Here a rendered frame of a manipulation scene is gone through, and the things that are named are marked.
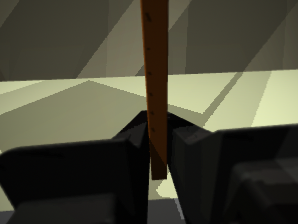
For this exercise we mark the orange-brown handle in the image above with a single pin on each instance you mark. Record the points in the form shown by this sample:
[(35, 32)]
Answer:
[(154, 17)]

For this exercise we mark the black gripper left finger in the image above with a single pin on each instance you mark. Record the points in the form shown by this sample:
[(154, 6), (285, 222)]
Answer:
[(119, 165)]

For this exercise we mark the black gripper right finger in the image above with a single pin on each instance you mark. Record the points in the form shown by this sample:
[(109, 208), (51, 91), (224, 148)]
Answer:
[(200, 161)]

